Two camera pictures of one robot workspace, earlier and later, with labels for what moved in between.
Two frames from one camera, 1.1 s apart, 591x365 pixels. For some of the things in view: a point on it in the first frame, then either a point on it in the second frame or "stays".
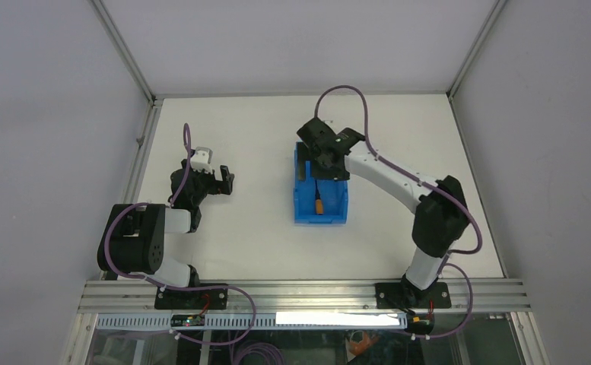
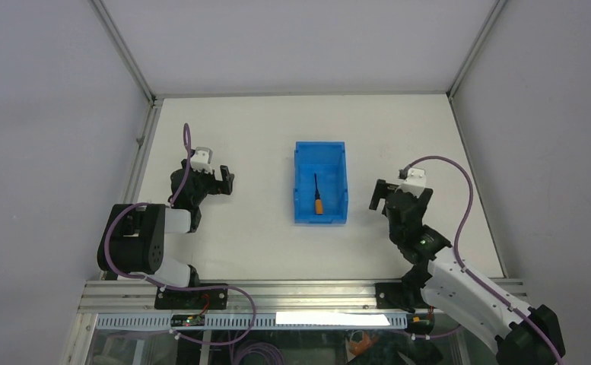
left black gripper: x=217 y=185 stays
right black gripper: x=333 y=174 → x=381 y=190
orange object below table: x=359 y=348 stays
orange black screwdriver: x=319 y=203 stays
